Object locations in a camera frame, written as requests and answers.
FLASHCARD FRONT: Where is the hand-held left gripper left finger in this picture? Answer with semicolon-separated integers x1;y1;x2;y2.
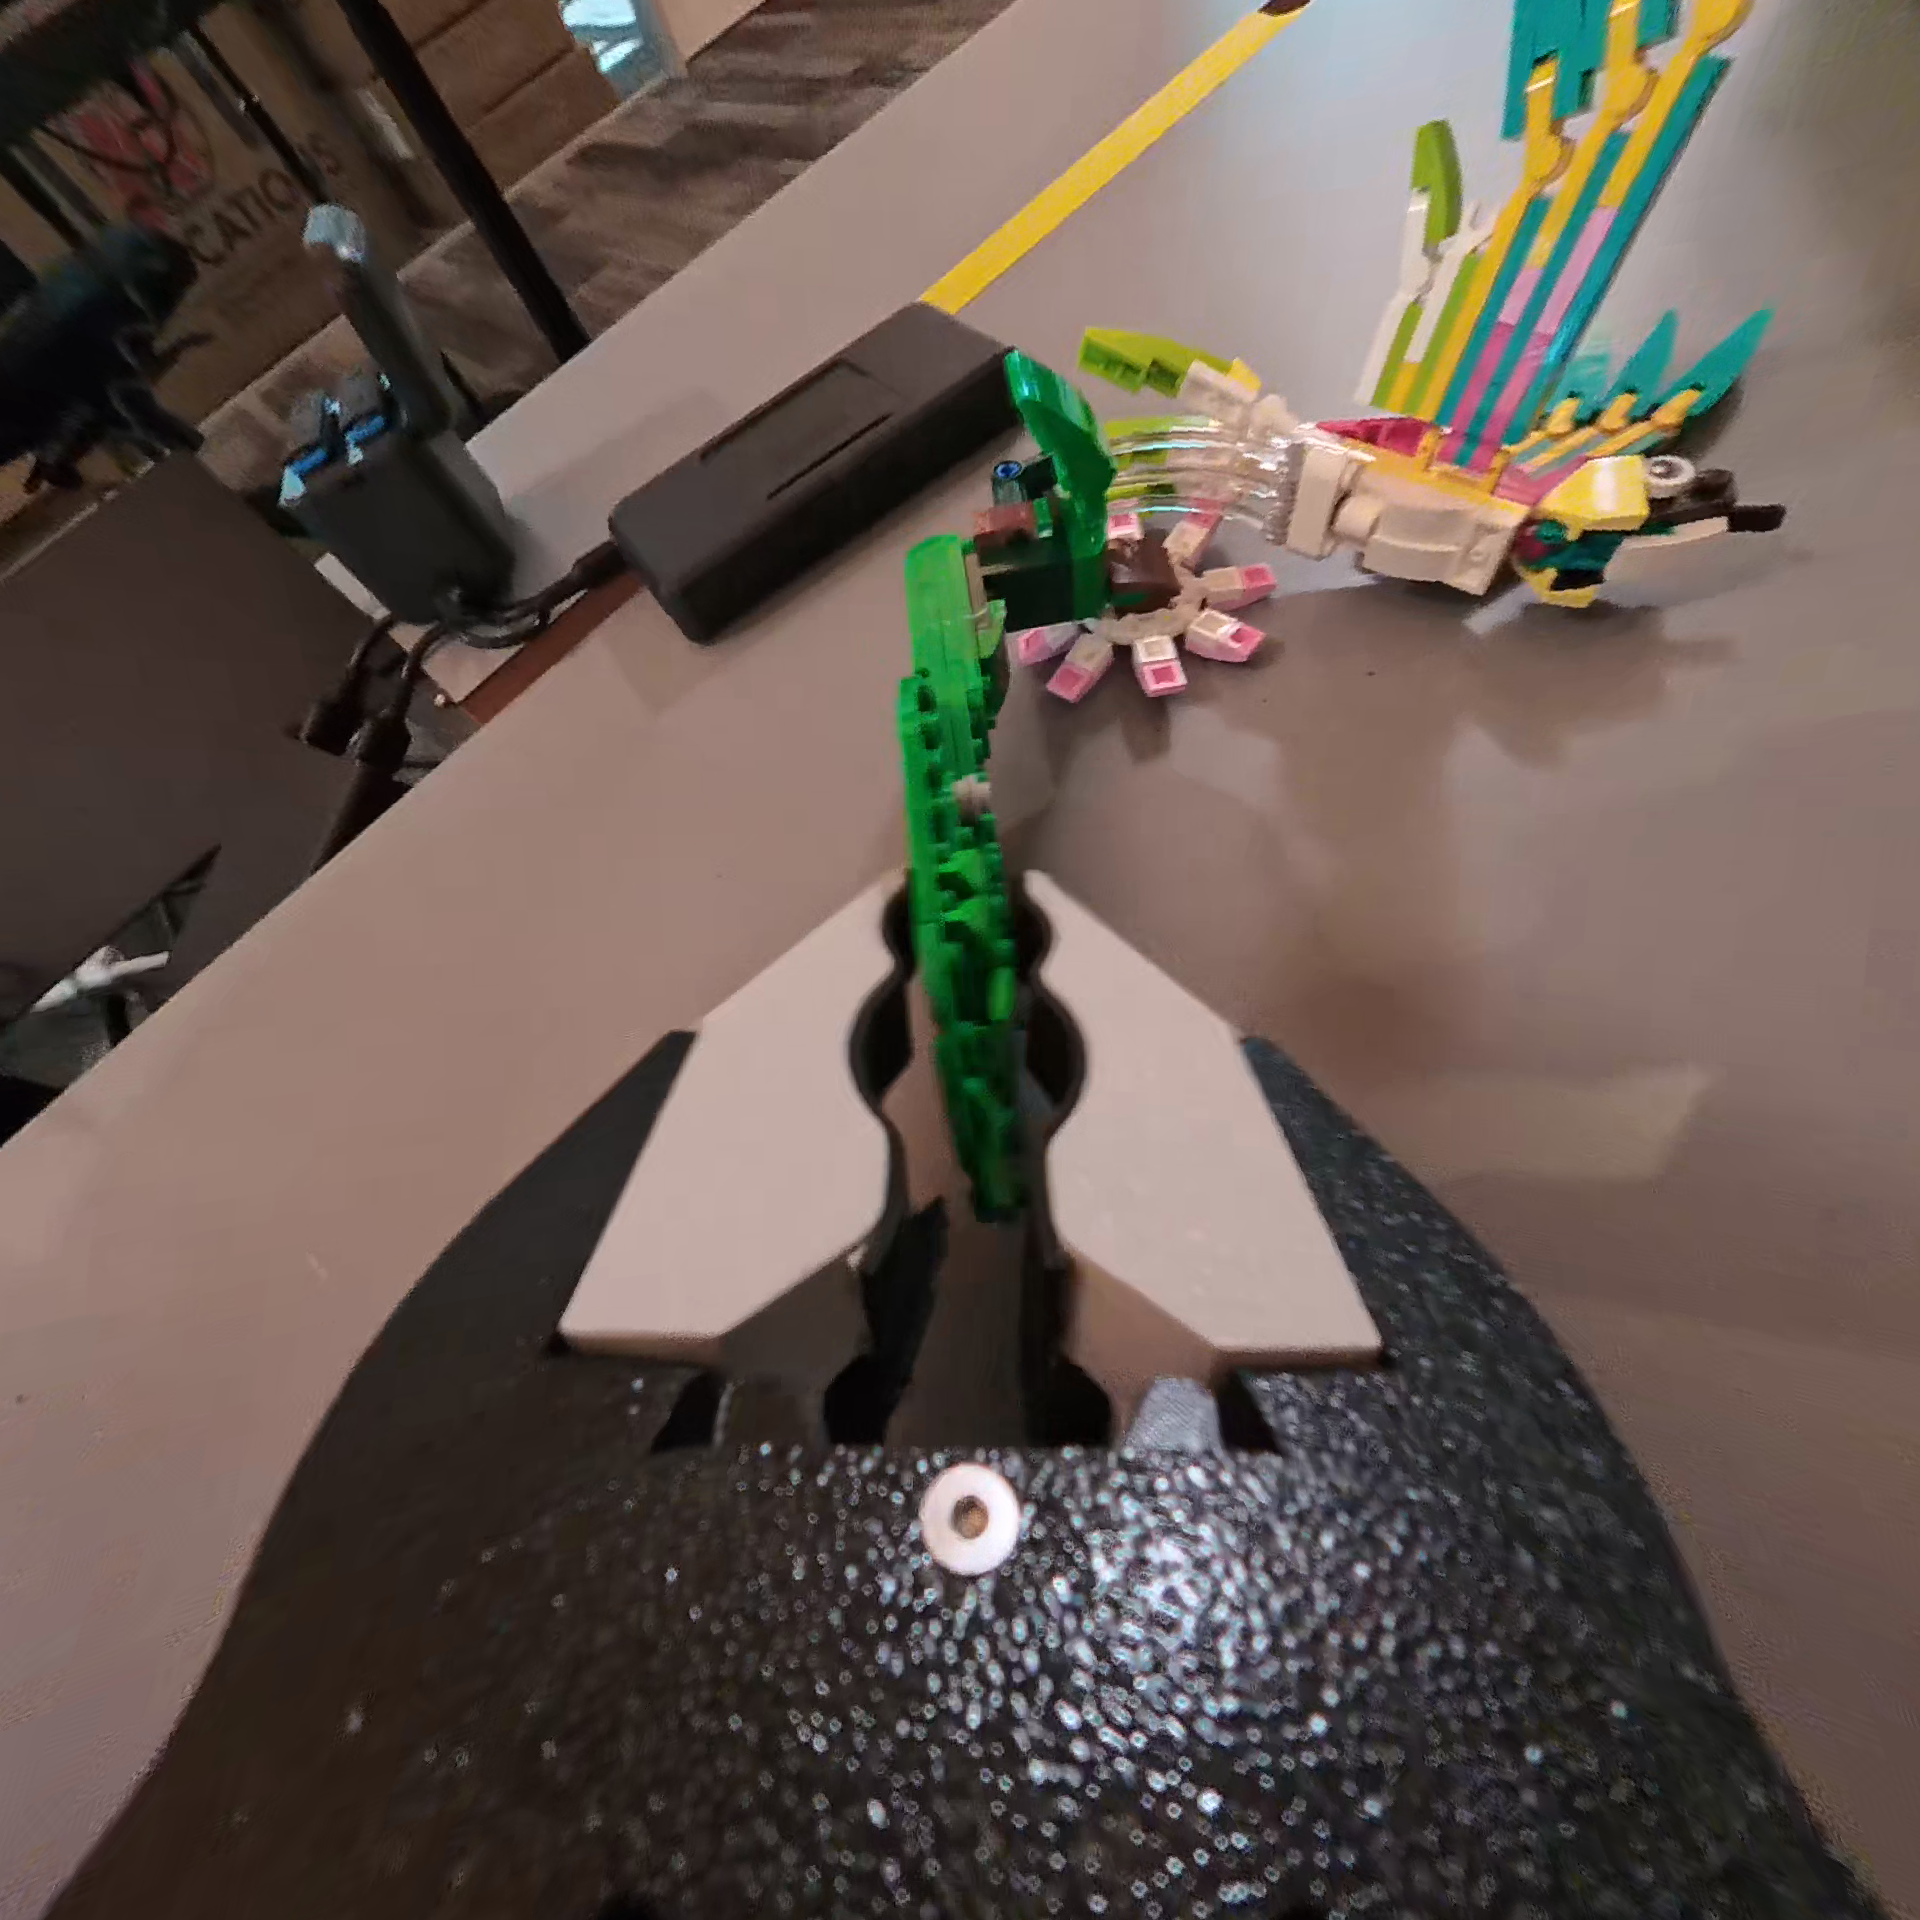
555;874;951;1425

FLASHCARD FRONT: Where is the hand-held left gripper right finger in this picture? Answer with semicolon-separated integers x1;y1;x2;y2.
1019;867;1386;1434

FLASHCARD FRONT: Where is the green lego plant with flower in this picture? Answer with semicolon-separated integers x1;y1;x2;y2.
897;347;1278;1225

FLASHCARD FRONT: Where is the colourful lego bird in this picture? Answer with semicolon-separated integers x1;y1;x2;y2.
1078;0;1790;609

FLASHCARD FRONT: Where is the black power brick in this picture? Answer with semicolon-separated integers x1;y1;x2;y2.
609;307;1024;645

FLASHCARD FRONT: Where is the grey usb hub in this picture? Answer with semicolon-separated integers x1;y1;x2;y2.
282;201;519;620

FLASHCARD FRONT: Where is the dark grey seat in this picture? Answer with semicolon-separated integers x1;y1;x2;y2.
0;451;482;1143

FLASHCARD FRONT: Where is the black pole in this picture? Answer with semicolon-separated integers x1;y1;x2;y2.
336;0;594;362

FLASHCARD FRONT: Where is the yellow tape strip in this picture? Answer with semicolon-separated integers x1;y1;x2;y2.
920;0;1311;317

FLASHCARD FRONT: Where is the cardboard box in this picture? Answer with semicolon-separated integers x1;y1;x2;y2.
0;0;496;378

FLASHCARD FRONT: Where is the black cable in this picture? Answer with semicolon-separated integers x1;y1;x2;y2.
299;545;621;789

